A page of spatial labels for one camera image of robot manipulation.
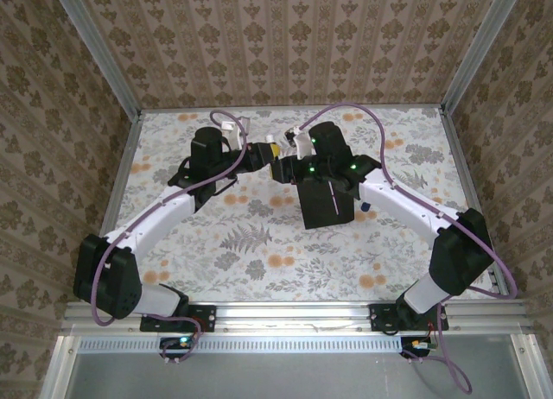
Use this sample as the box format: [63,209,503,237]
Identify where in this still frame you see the black paper envelope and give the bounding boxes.
[296,178,356,231]

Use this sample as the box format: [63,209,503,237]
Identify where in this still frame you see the green lit circuit board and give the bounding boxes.
[159,336,195,359]

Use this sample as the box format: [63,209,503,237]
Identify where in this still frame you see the grey metal shelf panel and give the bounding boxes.
[64,351,529,399]

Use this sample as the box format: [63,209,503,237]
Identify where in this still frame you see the circuit board with yellow plug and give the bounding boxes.
[399,336,437,359]

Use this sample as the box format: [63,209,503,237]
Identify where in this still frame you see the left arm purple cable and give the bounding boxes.
[90,109,250,365]

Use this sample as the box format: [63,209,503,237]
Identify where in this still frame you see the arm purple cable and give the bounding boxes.
[297,103,518,394]
[90,109,250,365]

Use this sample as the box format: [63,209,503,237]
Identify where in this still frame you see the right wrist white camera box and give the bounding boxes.
[283,124,313,156]

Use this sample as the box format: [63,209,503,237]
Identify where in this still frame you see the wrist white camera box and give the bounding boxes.
[283,124,313,156]
[219,116,252,152]

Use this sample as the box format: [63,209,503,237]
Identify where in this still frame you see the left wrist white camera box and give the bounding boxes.
[219,116,252,152]

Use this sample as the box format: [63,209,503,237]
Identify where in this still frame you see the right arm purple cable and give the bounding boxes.
[297,103,518,394]

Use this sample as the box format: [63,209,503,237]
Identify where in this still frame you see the aluminium table side rail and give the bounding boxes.
[440,107,509,299]
[81,111,144,303]

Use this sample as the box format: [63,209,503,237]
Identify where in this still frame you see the aluminium front rail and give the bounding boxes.
[60,298,532,335]

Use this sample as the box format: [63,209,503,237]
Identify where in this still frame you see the aluminium frame post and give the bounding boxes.
[49,0,144,119]
[440,0,526,115]

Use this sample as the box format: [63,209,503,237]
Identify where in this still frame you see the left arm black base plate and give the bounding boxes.
[140,304,217,333]

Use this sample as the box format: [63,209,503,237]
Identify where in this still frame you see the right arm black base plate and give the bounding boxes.
[369,301,450,333]

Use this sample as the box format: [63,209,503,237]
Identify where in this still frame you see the white slotted cable duct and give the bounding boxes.
[77,334,405,355]

